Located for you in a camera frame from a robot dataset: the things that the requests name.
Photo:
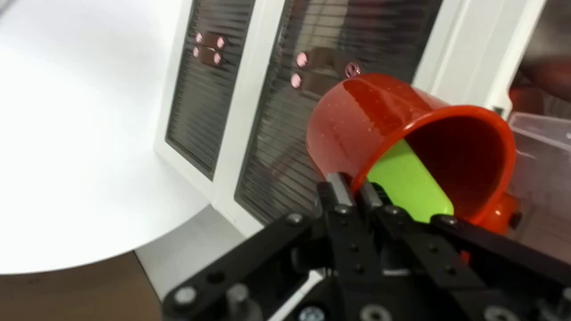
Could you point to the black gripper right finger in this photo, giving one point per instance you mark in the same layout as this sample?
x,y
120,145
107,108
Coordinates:
x,y
373,199

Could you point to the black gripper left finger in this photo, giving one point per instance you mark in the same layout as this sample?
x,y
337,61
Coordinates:
x,y
337,193

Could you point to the green plastic toy bottle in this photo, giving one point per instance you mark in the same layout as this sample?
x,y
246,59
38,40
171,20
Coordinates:
x,y
411,181

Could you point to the red plastic cup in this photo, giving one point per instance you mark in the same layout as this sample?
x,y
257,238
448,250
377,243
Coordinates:
x,y
380,118

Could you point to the clear plastic measuring cup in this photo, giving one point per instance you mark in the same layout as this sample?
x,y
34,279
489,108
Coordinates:
x,y
541,179

